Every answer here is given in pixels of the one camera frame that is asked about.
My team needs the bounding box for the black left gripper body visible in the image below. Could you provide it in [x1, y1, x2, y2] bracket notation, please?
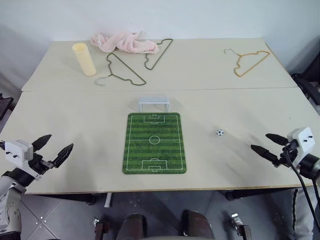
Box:
[27, 152, 56, 176]

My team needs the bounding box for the small grey toy goal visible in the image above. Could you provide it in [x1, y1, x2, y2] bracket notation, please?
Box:
[137, 97, 171, 113]

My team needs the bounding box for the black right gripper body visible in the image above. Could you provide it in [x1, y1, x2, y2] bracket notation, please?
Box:
[273, 139, 300, 169]

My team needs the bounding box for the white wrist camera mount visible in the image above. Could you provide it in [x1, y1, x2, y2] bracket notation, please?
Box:
[286, 126, 314, 167]
[0, 139, 34, 171]

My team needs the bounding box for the cream cylindrical tube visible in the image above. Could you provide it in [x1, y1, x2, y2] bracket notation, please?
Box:
[71, 42, 97, 77]

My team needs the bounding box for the green hanger with metal hook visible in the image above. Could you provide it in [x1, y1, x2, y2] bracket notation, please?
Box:
[94, 52, 147, 87]

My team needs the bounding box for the pink fluffy towel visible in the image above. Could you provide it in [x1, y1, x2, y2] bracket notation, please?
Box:
[90, 30, 160, 54]

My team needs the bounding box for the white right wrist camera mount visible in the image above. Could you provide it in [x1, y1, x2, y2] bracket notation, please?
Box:
[286, 126, 314, 167]

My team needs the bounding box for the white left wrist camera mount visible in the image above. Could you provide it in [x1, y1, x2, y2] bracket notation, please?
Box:
[0, 139, 34, 171]

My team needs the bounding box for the black chair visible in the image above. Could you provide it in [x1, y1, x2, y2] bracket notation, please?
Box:
[291, 72, 320, 116]

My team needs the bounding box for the green wire hanger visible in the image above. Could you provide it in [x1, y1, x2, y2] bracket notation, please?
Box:
[143, 38, 174, 71]

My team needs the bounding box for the black object at edge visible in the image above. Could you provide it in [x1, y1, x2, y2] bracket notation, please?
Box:
[0, 93, 14, 121]

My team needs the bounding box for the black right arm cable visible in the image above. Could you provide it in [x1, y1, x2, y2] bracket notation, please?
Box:
[282, 145, 320, 240]

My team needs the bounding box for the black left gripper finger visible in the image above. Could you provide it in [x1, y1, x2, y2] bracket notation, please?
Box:
[51, 143, 74, 169]
[31, 134, 53, 153]

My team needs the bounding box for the dark rounded robot leg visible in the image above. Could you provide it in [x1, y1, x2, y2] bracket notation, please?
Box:
[180, 209, 216, 240]
[119, 213, 148, 240]

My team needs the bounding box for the yellow clothes hanger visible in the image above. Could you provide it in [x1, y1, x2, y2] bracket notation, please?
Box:
[223, 48, 271, 77]

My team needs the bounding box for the green soccer field mat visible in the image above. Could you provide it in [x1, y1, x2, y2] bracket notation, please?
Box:
[121, 112, 188, 175]

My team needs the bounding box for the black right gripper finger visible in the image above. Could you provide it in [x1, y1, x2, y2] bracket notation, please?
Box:
[265, 133, 289, 146]
[250, 144, 279, 164]

